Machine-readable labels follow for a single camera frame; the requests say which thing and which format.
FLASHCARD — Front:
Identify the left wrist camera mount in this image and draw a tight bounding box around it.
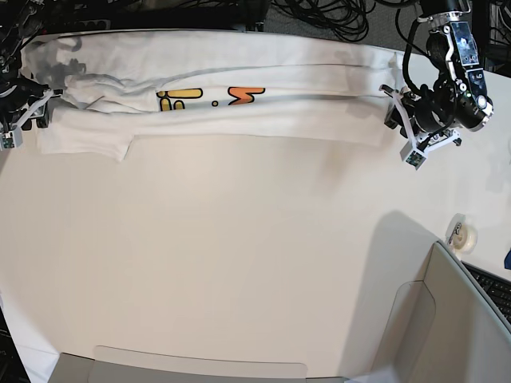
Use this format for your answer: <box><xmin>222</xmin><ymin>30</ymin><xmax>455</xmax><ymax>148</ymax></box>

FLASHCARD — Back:
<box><xmin>379</xmin><ymin>85</ymin><xmax>461</xmax><ymax>170</ymax></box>

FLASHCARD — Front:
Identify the black keyboard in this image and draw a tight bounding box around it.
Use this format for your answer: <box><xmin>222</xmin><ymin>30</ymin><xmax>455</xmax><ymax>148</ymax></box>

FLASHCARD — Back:
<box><xmin>463</xmin><ymin>263</ymin><xmax>511</xmax><ymax>322</ymax></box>

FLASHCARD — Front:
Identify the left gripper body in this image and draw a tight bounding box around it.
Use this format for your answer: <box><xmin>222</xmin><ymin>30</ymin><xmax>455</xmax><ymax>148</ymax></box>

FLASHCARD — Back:
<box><xmin>383</xmin><ymin>89</ymin><xmax>451</xmax><ymax>136</ymax></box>

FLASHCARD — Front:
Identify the clear tape roll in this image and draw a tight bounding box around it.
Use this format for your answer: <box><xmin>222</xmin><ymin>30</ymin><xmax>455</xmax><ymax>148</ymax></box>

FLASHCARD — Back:
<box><xmin>445</xmin><ymin>213</ymin><xmax>477</xmax><ymax>255</ymax></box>

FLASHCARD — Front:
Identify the black cable bundle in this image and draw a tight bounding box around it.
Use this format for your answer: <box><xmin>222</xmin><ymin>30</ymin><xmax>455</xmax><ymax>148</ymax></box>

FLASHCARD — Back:
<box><xmin>271</xmin><ymin>0</ymin><xmax>372</xmax><ymax>43</ymax></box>

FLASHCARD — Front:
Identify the white printed t-shirt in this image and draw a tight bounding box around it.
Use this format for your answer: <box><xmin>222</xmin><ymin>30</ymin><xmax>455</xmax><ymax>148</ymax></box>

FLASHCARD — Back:
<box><xmin>23</xmin><ymin>30</ymin><xmax>402</xmax><ymax>160</ymax></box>

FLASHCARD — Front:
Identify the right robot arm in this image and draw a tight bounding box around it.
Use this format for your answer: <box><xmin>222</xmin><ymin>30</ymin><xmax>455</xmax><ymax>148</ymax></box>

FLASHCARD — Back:
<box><xmin>1</xmin><ymin>1</ymin><xmax>49</xmax><ymax>132</ymax></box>

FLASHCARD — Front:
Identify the blue cloth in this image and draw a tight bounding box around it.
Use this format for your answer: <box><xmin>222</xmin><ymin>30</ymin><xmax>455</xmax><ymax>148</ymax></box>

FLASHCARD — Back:
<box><xmin>504</xmin><ymin>250</ymin><xmax>511</xmax><ymax>270</ymax></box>

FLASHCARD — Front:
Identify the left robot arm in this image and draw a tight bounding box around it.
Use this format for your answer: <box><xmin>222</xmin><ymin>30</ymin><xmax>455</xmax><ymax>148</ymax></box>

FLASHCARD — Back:
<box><xmin>380</xmin><ymin>1</ymin><xmax>493</xmax><ymax>139</ymax></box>

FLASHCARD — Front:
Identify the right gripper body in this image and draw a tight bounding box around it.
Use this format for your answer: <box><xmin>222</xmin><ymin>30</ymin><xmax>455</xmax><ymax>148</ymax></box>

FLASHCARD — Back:
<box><xmin>1</xmin><ymin>79</ymin><xmax>50</xmax><ymax>128</ymax></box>

